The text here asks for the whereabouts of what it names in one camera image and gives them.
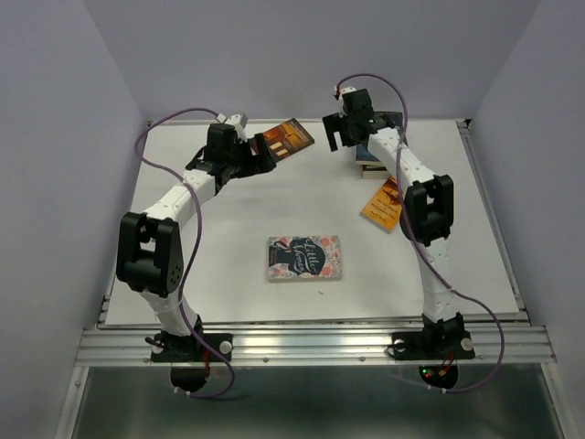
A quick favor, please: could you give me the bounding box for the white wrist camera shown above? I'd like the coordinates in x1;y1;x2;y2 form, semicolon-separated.
215;112;248;141
334;86;356;117

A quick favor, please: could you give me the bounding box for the Tale of Two Cities book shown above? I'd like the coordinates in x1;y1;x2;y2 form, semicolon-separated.
361;165;392;180

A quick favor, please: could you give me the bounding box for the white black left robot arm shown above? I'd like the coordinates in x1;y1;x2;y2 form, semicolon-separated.
115;118;276;362

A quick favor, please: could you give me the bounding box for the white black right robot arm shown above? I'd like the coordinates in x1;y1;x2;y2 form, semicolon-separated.
323;87;475;361

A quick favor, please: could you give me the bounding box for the aluminium front rail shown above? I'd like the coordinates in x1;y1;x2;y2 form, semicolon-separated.
75;323;557;368

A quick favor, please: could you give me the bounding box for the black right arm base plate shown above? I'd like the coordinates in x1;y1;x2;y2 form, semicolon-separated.
388;330;475;391

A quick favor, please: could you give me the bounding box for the Nineteen Eighty Four blue book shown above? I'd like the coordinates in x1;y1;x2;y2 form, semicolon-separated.
355;111;402;167

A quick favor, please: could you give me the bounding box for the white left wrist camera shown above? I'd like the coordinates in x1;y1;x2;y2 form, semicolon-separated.
215;112;248;141

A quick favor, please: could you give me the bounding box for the dark orange book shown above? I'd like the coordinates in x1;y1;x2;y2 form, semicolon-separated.
263;118;314;163

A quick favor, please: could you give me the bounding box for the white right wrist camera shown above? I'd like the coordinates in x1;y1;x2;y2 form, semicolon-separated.
334;86;356;117

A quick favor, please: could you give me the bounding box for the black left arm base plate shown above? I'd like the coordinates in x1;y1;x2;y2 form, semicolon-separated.
144;331;220;394

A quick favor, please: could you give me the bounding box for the Huckleberry Finn orange book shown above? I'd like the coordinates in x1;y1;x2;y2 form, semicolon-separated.
360;177;402;233

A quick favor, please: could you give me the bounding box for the Little Women floral book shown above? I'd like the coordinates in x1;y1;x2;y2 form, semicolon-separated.
267;235;342;283

